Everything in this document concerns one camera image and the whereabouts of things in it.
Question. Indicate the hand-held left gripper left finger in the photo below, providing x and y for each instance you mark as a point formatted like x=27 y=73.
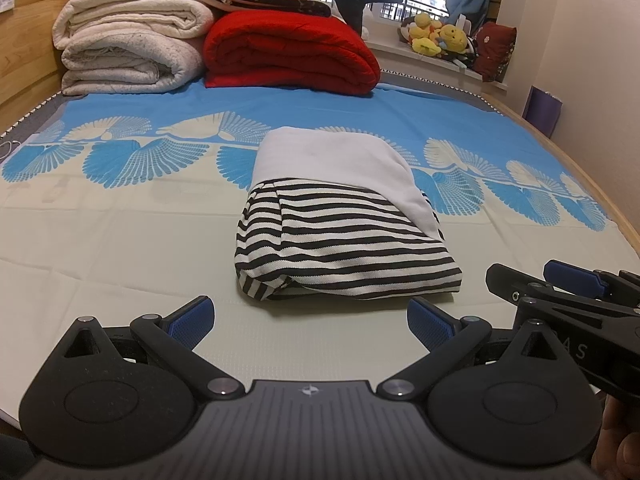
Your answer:
x=192 y=317

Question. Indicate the yellow duck plush toy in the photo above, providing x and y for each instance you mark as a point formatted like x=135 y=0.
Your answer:
x=424 y=35

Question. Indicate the wooden headboard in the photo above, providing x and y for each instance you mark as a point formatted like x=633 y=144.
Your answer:
x=30 y=45

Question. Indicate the cream folded blanket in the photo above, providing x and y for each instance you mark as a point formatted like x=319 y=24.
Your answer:
x=130 y=10

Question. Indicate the purple bag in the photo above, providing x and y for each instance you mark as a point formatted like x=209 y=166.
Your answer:
x=544 y=110

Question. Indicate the dark red cushion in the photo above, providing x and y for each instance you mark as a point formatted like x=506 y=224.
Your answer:
x=492 y=50

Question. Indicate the yellow round plush toy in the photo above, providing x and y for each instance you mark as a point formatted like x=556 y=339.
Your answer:
x=454 y=37

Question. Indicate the black striped plush toy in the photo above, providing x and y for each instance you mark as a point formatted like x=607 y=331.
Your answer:
x=465 y=57

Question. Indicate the white tissue pack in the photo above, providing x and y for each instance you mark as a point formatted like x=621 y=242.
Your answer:
x=6 y=0

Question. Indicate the person's right hand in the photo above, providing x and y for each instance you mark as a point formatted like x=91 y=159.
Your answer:
x=620 y=440

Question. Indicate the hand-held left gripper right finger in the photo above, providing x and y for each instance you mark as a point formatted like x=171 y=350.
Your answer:
x=430 y=320

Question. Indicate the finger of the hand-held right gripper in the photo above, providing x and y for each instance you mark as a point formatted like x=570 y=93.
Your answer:
x=570 y=272
x=505 y=280

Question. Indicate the striped shirt with white vest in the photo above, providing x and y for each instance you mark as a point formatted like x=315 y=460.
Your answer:
x=350 y=240

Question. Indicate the red folded blanket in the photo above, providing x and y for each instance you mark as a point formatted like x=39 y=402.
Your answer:
x=290 y=50

